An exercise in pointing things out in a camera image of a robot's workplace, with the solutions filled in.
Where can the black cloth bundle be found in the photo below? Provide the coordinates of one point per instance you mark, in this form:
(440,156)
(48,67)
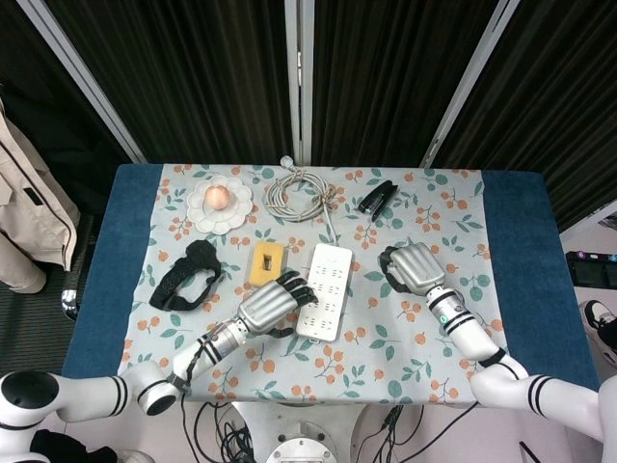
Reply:
(67,446)

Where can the yellow sponge with hole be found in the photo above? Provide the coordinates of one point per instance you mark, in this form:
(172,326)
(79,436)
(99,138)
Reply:
(260,277)

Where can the pink egg-shaped ball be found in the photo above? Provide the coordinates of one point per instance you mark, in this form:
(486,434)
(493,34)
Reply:
(217,197)

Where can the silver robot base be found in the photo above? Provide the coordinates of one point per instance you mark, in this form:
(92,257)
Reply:
(299,431)

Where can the black and white shoe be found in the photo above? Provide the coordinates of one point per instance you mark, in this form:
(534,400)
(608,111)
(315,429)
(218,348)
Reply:
(600,318)

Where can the black pleated curtain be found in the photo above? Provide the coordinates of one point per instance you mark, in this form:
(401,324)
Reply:
(202,72)

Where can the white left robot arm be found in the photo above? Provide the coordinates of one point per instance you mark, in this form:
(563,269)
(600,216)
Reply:
(212,345)

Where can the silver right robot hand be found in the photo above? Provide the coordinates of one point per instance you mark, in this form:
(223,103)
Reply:
(417,267)

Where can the black stapler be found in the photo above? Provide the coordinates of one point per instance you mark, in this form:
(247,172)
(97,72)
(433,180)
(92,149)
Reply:
(378,198)

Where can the white flower-shaped palette dish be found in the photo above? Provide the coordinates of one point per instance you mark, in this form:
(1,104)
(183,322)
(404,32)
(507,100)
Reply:
(202,212)

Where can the blue table cover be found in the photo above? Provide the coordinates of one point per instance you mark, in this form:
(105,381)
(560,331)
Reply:
(525,270)

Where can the black electronic device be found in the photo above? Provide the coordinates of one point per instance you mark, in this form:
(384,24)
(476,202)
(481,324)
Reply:
(590,270)

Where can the floral orange fruit tablecloth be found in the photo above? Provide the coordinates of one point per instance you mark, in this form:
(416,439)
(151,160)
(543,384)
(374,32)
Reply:
(414,347)

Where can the white power strip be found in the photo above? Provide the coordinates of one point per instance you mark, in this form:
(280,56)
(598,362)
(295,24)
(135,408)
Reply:
(332,284)

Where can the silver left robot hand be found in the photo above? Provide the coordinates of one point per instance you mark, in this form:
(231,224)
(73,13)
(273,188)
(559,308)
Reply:
(265,304)

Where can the white metal frame post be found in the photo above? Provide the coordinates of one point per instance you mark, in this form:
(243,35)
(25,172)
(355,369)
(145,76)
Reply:
(87,82)
(299,82)
(463,87)

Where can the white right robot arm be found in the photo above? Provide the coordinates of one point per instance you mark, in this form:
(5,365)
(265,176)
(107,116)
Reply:
(463,323)

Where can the beige jacket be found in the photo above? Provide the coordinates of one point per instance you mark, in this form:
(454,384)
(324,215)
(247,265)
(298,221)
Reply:
(34,202)

